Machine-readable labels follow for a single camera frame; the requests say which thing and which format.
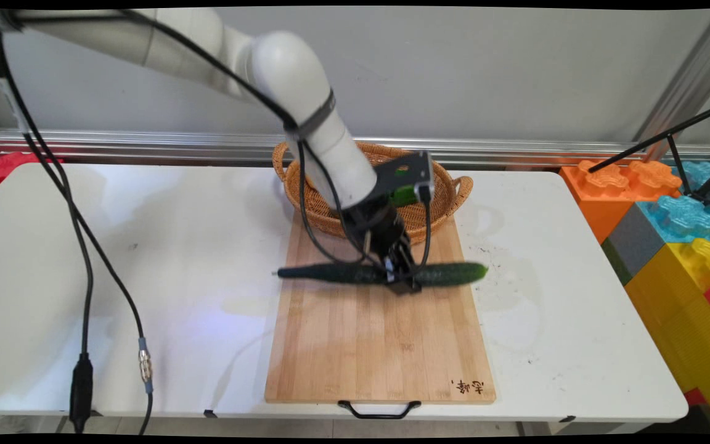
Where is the yellow giant building block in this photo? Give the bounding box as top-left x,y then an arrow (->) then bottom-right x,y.
624,237 -> 710,432

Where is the green toy bell pepper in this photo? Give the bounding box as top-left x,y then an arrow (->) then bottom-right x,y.
390,184 -> 422,208

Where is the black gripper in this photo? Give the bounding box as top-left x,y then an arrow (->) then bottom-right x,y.
341,199 -> 423,296

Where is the orange giant building block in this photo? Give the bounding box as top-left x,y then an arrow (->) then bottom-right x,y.
560,160 -> 683,244

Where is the cable with silver connector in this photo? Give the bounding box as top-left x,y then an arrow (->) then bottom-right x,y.
22,133 -> 155,436

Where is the blue giant building block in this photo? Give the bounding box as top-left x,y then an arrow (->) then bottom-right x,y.
637,162 -> 710,244

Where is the woven wicker basket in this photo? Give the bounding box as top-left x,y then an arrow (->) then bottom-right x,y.
272,142 -> 475,245

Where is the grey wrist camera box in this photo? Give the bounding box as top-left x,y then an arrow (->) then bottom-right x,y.
372,150 -> 436,207

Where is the grey giant building block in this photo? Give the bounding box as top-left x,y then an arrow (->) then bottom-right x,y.
602,203 -> 665,286

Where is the dark green cucumber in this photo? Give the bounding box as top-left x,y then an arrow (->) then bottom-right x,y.
272,261 -> 489,288

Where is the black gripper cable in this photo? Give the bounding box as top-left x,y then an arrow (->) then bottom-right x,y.
13,11 -> 390,269

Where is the black camera cable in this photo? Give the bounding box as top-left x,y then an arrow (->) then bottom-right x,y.
412,185 -> 434,273

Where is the black tripod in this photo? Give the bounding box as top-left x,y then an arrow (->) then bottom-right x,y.
588,100 -> 710,207

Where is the wooden cutting board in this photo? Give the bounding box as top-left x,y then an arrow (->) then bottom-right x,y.
264,213 -> 497,406

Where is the black cable with plug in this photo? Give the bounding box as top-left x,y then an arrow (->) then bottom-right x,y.
0,28 -> 94,435

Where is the aluminium rail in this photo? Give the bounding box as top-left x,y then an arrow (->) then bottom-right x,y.
0,128 -> 710,170

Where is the aluminium frame post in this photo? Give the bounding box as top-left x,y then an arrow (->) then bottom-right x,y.
632,9 -> 710,162

